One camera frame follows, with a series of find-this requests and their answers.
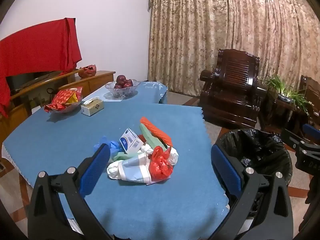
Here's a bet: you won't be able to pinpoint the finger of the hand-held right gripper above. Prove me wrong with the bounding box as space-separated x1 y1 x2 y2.
302 124 320 144
281 127 304 151

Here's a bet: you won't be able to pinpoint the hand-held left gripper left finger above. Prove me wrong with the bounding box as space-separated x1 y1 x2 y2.
27 143 112 240

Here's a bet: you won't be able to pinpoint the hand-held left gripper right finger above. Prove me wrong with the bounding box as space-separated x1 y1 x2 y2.
207 144 293 240

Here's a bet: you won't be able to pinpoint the blue plastic bag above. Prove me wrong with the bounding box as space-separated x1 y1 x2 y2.
94 136 123 159

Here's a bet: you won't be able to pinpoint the trash bin with black bag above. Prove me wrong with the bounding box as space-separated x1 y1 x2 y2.
215 128 293 220

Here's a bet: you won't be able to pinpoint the white plastic bags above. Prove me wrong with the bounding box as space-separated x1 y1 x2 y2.
119 152 153 184

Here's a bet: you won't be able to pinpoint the small white cardboard box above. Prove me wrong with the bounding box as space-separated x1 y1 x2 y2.
119 128 144 154

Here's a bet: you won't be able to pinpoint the green rubber glove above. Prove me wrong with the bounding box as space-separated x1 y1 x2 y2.
110 124 167 162

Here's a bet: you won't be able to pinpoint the red plastic bag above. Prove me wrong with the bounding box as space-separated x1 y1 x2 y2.
149 146 174 181

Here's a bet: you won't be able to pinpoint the orange mesh net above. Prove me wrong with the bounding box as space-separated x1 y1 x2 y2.
140 117 173 147

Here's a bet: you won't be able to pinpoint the dark wooden side table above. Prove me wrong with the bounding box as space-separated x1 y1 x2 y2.
259 90 308 135

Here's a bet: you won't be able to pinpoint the dark wooden armchair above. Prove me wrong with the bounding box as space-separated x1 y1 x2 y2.
299 75 320 127
199 49 268 129

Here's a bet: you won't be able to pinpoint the blue white plant pot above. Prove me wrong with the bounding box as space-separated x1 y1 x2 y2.
277 92 294 103

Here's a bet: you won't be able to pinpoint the green potted plant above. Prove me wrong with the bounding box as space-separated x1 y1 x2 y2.
262 74 313 113

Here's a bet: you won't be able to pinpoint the tissue box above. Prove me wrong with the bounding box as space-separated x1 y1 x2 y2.
80 97 105 117

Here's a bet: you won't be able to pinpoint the glass snack bowl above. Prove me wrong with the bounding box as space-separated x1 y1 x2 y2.
49 100 83 113

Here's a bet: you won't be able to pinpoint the yellow snack packet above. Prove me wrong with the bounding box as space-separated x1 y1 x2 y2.
66 92 82 105

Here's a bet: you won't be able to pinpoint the red snack packet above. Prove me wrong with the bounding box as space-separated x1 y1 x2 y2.
44 87 83 112

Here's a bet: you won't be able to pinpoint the glass fruit bowl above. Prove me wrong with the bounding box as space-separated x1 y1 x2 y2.
104 79 141 99

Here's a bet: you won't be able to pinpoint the wooden cabinet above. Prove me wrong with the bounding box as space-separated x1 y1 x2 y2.
0 69 117 143

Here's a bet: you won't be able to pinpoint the red patterned bag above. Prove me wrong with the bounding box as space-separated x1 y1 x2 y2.
78 64 97 78

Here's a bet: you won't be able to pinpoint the black television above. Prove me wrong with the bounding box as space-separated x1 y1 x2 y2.
5 70 62 93

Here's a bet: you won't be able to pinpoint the beige patterned curtain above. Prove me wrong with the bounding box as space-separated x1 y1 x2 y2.
147 0 320 103

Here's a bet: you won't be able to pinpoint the red cloth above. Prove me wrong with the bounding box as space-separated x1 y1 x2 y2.
0 17 82 118

